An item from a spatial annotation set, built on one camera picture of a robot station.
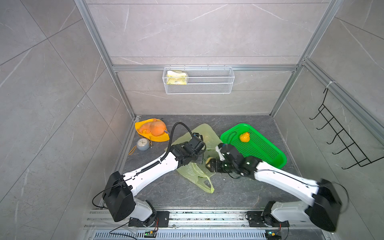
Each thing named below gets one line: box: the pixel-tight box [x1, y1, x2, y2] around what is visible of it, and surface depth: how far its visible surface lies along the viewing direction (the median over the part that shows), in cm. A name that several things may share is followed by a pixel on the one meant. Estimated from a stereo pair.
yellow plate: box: [135, 119, 170, 142], surface depth 108 cm
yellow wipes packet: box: [166, 70, 187, 85], surface depth 88 cm
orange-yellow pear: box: [239, 132, 250, 143], surface depth 102 cm
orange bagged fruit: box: [137, 119, 166, 136], surface depth 106 cm
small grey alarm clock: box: [136, 138, 150, 151], surface depth 100 cm
